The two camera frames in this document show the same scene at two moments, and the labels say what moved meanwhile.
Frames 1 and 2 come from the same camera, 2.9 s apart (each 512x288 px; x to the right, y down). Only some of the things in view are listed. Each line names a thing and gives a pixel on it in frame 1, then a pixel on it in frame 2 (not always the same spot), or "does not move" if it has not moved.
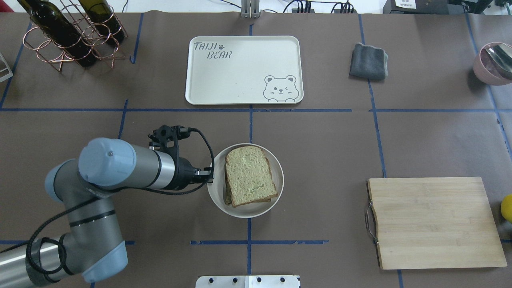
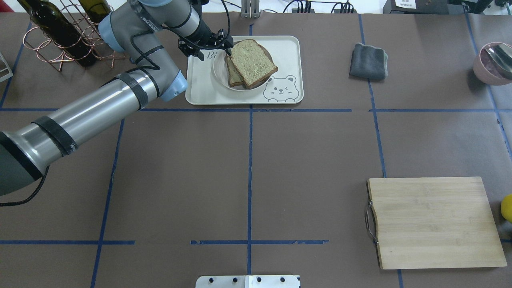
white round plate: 249,181 -> 221,72
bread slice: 228,191 -> 236,77
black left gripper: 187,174 -> 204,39
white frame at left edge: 10,74 does not move
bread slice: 249,175 -> 252,63
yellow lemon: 506,207 does not move
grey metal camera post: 250,9 does not move
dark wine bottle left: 56,25 does not move
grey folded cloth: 369,62 does not move
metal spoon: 502,53 does not move
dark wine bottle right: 100,12 does not move
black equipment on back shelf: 435,7 does not move
